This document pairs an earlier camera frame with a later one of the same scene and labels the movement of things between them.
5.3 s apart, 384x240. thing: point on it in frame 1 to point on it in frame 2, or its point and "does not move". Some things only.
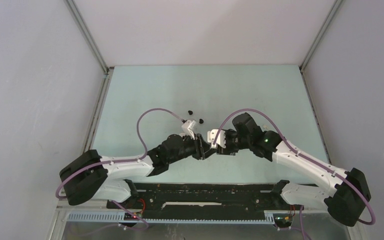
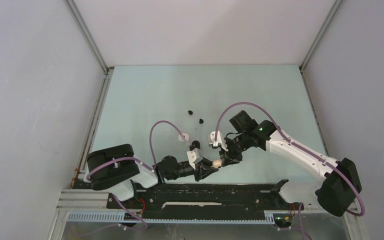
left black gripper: (198, 153) to (202, 169)
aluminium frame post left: (87, 35) does not move
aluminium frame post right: (335, 7) does not move
